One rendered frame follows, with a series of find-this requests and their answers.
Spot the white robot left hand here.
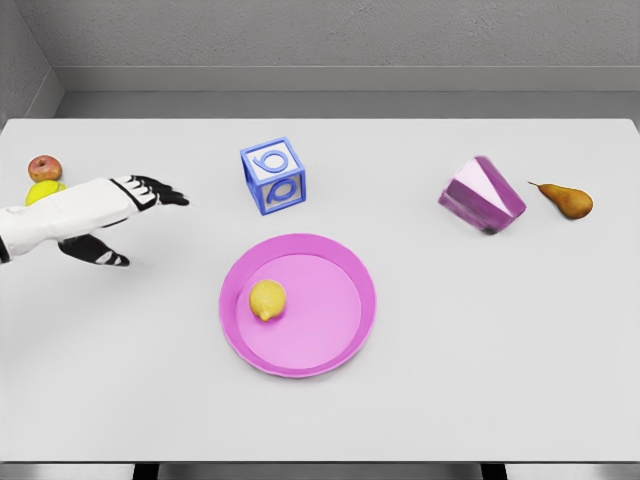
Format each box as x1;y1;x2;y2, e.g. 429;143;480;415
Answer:
43;174;191;268

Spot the yellow lemon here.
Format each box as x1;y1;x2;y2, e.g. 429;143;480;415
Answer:
249;279;288;323

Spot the pink round plate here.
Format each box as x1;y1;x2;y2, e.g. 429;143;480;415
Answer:
218;232;378;379

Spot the yellow-green round fruit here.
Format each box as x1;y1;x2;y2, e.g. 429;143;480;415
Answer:
25;180;67;207

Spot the red apple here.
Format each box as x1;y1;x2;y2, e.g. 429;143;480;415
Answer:
27;154;64;184

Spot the blue letter cube block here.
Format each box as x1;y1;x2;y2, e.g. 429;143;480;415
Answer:
239;135;307;217

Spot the purple angular block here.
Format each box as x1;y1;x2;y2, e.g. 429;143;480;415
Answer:
438;155;528;236

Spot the brown pear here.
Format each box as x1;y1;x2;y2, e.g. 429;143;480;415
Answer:
527;180;595;221

